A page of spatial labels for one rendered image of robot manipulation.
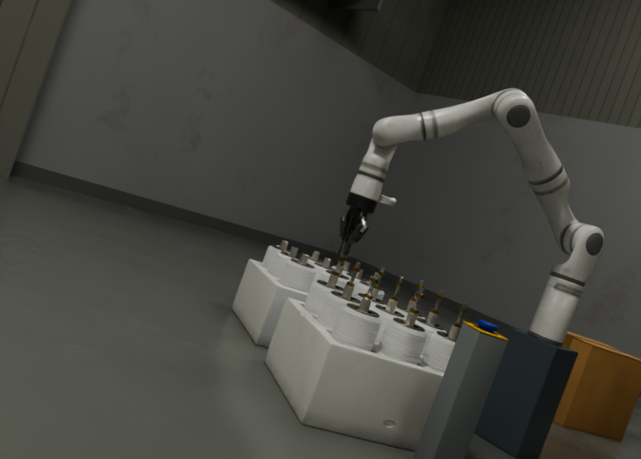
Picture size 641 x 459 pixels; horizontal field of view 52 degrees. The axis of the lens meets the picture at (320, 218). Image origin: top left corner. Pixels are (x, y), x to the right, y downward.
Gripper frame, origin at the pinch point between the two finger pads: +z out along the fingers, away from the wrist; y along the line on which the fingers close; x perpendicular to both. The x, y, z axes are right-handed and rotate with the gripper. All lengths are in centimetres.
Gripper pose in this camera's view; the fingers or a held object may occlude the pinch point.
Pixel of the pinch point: (344, 249)
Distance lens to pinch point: 165.5
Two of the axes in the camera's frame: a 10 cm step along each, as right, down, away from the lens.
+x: 8.7, 3.0, 4.0
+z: -3.4, 9.4, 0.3
